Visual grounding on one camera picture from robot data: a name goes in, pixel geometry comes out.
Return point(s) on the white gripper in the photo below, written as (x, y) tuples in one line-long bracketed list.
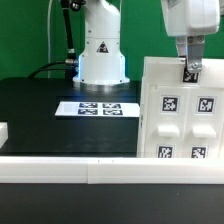
[(192, 18)]

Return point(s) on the white cabinet body box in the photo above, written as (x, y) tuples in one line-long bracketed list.
[(143, 122)]

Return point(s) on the white cabinet top block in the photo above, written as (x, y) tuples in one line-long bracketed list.
[(170, 71)]

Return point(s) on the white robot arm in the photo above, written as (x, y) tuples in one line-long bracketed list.
[(102, 65)]

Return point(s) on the white marker base plate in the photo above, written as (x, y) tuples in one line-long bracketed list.
[(97, 109)]

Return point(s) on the white U-shaped fence frame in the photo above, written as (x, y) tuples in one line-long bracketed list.
[(110, 170)]

